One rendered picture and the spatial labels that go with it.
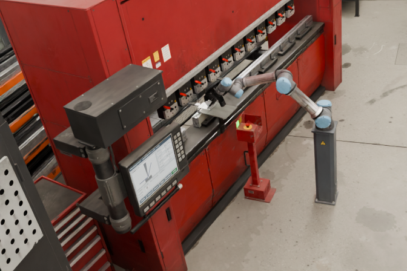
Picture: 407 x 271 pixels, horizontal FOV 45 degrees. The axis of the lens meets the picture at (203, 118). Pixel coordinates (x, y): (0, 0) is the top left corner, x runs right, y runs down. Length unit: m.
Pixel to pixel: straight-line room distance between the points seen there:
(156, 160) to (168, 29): 1.16
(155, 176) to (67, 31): 0.96
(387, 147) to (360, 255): 1.43
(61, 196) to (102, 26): 1.34
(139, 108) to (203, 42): 1.47
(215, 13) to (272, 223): 1.84
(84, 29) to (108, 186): 0.86
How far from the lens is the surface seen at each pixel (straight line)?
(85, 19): 2.77
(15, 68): 4.59
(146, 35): 3.39
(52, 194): 3.65
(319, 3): 5.71
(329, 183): 4.38
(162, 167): 2.80
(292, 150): 5.16
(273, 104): 4.91
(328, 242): 4.22
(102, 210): 2.99
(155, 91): 2.64
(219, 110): 4.03
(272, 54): 4.99
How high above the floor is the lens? 3.09
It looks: 32 degrees down
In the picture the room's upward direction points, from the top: 10 degrees counter-clockwise
